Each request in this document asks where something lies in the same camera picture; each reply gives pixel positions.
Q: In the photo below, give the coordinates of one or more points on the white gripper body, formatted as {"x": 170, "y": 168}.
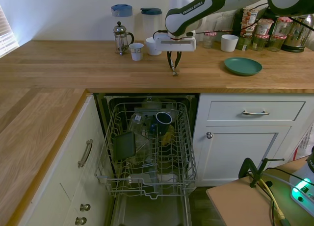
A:
{"x": 175, "y": 45}

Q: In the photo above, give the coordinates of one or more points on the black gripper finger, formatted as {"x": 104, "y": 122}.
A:
{"x": 169, "y": 60}
{"x": 178, "y": 59}

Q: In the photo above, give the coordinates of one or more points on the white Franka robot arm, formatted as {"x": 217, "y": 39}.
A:
{"x": 186, "y": 12}

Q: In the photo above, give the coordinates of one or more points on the dishwasher door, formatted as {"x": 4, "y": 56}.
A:
{"x": 149, "y": 211}

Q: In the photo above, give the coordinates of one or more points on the wide white cup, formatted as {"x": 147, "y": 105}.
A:
{"x": 149, "y": 45}

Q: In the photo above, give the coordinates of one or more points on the small jar red checked lid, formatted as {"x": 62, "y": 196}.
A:
{"x": 209, "y": 41}

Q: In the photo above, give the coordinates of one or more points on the white cup with patterned band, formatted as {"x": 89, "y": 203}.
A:
{"x": 136, "y": 52}

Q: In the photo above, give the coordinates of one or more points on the clear glass tumbler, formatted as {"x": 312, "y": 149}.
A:
{"x": 212, "y": 26}

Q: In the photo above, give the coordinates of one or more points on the clear pitcher dark blue lid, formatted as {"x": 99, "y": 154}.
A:
{"x": 150, "y": 11}

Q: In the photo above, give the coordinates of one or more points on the plain white cup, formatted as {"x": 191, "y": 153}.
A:
{"x": 229, "y": 43}

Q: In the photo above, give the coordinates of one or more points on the glass French press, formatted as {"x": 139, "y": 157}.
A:
{"x": 120, "y": 37}

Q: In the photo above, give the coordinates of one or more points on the large clear glass jar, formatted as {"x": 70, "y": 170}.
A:
{"x": 227, "y": 22}

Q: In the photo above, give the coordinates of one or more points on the dark blue mug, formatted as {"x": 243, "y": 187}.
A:
{"x": 164, "y": 124}

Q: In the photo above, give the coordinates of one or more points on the clear pitcher light blue lid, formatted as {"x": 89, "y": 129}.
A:
{"x": 121, "y": 10}

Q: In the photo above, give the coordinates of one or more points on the green plate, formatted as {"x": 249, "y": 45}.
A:
{"x": 243, "y": 66}

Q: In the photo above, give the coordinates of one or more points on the tall black bottle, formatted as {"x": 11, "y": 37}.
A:
{"x": 237, "y": 22}

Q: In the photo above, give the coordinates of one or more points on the green jar dark lid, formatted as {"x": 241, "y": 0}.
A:
{"x": 244, "y": 43}

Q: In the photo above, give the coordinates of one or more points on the white drawer front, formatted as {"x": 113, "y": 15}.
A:
{"x": 225, "y": 110}

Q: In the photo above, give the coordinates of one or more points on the clear glass jar with label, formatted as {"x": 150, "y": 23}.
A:
{"x": 137, "y": 124}

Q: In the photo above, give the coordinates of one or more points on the yellow plastic item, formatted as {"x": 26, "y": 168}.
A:
{"x": 169, "y": 136}

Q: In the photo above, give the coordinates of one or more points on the tall almond picture carton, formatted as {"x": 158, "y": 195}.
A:
{"x": 249, "y": 16}

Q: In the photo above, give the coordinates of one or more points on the round metal cabinet knob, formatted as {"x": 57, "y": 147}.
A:
{"x": 209, "y": 135}

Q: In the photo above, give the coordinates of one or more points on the white tub red lid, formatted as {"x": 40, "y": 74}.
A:
{"x": 264, "y": 27}

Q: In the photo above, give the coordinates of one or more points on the clear plastic container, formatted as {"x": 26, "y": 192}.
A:
{"x": 143, "y": 147}

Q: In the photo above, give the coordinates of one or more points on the black square container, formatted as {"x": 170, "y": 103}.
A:
{"x": 124, "y": 146}

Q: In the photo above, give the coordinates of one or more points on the white cabinet door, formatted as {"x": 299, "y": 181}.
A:
{"x": 240, "y": 157}

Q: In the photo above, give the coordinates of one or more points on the white dish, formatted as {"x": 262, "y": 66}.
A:
{"x": 166, "y": 178}

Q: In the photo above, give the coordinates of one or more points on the stainless steel electric kettle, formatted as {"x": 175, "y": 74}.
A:
{"x": 296, "y": 42}

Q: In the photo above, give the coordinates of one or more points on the black table clamp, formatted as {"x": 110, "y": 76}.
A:
{"x": 255, "y": 175}

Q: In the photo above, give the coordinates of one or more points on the plastic bag red print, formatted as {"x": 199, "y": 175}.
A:
{"x": 305, "y": 142}

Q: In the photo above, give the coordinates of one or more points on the wooden robot table board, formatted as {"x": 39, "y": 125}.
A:
{"x": 235, "y": 204}

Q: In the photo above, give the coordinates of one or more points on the round metal drawer knob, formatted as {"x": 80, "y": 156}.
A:
{"x": 81, "y": 220}
{"x": 85, "y": 207}

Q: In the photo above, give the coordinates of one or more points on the white power strip green light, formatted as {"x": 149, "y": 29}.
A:
{"x": 303, "y": 194}

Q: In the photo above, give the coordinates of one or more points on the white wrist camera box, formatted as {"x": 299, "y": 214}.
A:
{"x": 191, "y": 34}

